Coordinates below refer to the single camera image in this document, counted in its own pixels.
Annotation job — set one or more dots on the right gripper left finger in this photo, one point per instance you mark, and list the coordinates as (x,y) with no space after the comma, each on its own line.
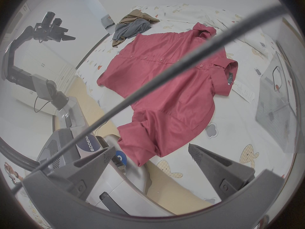
(95,166)

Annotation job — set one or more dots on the grey garment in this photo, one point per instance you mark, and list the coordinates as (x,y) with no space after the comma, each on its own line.
(131,30)

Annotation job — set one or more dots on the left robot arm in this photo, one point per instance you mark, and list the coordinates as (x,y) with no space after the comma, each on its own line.
(14,70)

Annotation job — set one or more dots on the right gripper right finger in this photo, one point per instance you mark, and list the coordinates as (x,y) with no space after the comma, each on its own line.
(221,173)

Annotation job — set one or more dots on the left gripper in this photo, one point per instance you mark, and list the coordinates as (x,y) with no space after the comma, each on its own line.
(55,33)

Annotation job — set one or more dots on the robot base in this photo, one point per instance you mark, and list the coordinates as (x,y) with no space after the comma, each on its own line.
(133,187)

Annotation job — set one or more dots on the white wardrobe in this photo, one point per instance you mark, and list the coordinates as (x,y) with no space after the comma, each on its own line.
(47,56)

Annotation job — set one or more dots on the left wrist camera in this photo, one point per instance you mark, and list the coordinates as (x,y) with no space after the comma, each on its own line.
(57,21)

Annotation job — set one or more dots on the brown garment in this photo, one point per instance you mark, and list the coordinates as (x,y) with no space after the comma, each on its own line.
(135,14)

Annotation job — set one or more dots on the red shirt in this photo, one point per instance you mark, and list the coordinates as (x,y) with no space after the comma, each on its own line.
(171,104)

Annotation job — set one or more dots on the white printed quilt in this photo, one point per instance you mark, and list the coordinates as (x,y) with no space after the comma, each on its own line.
(190,13)

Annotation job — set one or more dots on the clear plastic box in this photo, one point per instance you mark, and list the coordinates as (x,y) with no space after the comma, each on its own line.
(274,99)

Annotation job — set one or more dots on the bed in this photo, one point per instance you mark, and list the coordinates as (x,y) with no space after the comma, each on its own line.
(238,132)

